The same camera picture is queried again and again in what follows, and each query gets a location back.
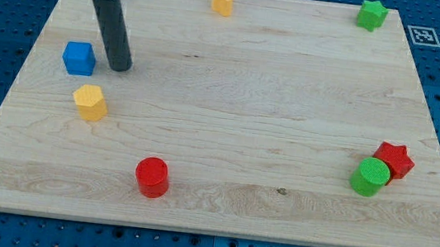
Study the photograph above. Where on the yellow hexagon block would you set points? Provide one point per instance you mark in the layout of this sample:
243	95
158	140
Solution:
90	101

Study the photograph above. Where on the light wooden board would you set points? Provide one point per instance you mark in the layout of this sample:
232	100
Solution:
261	118

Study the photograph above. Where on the red cylinder block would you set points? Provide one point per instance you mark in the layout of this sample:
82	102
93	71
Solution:
152	177

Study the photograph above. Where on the yellow heart block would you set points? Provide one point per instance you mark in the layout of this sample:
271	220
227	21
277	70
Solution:
223	7

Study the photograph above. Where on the blue cube block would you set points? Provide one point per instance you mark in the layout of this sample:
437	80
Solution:
78	58

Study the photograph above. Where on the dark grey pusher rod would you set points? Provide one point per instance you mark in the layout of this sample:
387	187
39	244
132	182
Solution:
114	34

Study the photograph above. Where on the green cylinder block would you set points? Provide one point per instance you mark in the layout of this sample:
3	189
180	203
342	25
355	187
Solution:
369	177

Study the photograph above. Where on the red star block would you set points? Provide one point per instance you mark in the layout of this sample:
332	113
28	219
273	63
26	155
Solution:
396	158

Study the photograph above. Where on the green star block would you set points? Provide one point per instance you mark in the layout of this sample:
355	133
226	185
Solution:
371	15

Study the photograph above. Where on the white fiducial marker tag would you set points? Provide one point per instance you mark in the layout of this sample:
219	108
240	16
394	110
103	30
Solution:
424	36

